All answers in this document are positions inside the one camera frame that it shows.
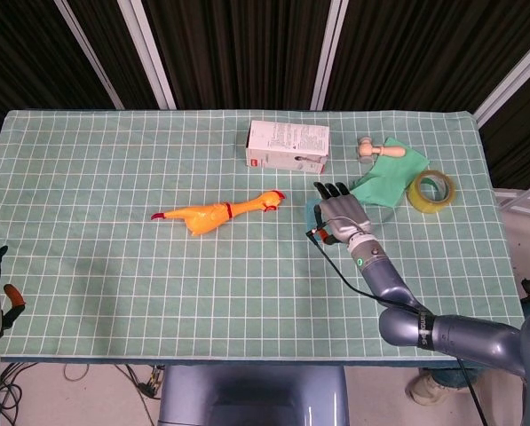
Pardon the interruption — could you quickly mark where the blue jeans leg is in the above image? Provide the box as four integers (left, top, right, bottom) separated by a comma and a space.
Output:
431, 366, 486, 391

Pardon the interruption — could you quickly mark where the green cloth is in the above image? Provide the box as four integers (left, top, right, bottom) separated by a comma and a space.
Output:
348, 137, 430, 209

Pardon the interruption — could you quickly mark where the black pleated curtain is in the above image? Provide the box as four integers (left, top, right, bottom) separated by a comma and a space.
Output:
0, 0, 530, 192

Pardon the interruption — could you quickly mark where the white metal frame rail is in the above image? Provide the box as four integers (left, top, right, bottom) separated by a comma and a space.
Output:
494, 177, 530, 209

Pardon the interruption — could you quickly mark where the yellow rubber chicken toy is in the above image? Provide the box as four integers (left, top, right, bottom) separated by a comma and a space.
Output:
151, 190, 287, 238

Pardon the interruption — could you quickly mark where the blue translucent lid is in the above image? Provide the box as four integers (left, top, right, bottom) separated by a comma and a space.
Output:
305, 198, 335, 244

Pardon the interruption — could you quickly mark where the black floor cable with plug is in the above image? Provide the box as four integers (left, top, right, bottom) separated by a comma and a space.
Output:
113, 364, 166, 400

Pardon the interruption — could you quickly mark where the small wooden toy hammer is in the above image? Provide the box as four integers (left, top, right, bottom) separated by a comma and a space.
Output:
357, 137, 407, 163

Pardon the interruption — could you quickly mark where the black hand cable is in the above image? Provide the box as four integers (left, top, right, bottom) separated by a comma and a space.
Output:
305, 225, 487, 426

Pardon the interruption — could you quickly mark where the yellow adhesive tape roll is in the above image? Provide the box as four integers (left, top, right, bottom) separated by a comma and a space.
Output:
406, 169, 457, 215

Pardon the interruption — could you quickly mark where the dark teal table underlay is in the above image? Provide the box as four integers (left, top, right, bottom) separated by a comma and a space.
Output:
1, 354, 470, 369

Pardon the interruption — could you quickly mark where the white metal frame post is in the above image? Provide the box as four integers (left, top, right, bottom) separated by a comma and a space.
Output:
117, 0, 178, 110
53, 0, 126, 111
309, 0, 350, 111
473, 33, 530, 130

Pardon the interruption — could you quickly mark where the beige shoe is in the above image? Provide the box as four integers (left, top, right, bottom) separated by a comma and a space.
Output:
406, 372, 447, 406

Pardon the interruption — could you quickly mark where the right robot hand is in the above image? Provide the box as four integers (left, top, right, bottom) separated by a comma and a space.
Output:
313, 180, 375, 245

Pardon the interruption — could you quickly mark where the grey-blue robot torso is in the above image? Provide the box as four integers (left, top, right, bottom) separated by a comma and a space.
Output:
157, 364, 350, 426

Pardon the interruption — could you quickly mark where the green checkered tablecloth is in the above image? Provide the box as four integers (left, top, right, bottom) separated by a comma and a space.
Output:
0, 109, 527, 361

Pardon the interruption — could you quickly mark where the white cardboard product box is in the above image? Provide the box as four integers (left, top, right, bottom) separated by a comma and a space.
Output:
245, 120, 332, 176

